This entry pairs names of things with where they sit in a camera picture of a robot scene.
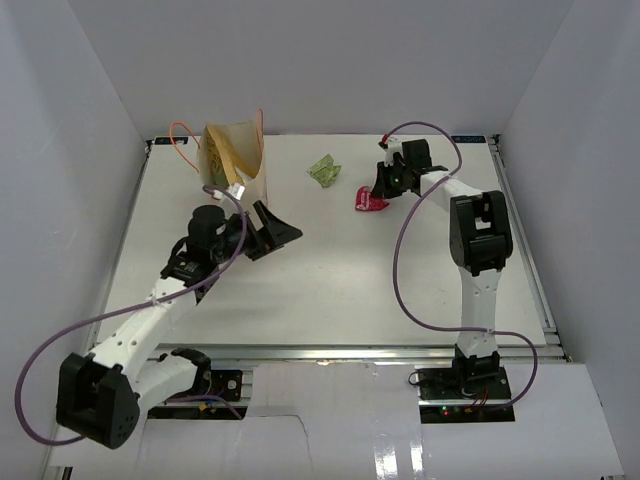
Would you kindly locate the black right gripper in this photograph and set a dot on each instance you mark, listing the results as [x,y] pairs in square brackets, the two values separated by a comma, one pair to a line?
[384,189]

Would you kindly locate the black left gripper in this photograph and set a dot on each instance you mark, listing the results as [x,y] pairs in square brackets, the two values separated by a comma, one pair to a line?
[273,235]

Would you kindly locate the pink red snack packet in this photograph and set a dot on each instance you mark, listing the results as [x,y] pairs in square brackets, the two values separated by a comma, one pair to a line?
[366,202]

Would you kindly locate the green snack packet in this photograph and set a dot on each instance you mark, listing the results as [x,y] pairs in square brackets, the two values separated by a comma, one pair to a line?
[325,171]

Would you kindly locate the large brown kraft snack bag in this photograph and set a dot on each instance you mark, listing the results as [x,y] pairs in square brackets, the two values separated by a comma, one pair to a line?
[219,162]

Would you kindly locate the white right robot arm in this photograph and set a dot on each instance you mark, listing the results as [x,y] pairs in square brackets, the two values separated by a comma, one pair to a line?
[480,243]

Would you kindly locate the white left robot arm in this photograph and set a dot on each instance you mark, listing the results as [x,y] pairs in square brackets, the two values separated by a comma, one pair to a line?
[103,393]

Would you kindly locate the blue right corner label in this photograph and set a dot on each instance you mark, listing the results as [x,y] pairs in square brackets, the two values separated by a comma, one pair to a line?
[469,139]

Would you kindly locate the blue corner label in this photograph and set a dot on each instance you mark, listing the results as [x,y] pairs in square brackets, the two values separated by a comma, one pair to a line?
[165,140]
[469,139]

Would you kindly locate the blue left corner label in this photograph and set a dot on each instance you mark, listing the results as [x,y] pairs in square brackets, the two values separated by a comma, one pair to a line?
[165,140]

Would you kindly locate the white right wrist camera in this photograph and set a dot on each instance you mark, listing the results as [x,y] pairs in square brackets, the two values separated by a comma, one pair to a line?
[392,148]

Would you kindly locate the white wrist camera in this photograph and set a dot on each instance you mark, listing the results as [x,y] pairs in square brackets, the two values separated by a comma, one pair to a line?
[392,148]
[234,191]

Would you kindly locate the cream paper bag orange handles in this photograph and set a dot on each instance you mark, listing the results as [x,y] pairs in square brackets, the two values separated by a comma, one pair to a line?
[248,139]

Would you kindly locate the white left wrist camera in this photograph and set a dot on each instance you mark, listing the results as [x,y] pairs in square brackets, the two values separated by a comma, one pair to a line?
[234,191]

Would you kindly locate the aluminium front rail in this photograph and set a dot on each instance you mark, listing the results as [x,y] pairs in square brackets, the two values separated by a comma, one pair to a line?
[553,352]

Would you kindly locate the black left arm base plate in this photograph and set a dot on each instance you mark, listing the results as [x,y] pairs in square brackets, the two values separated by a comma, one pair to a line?
[221,400]

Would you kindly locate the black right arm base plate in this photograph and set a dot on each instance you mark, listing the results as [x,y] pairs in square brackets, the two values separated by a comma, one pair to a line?
[442,400]

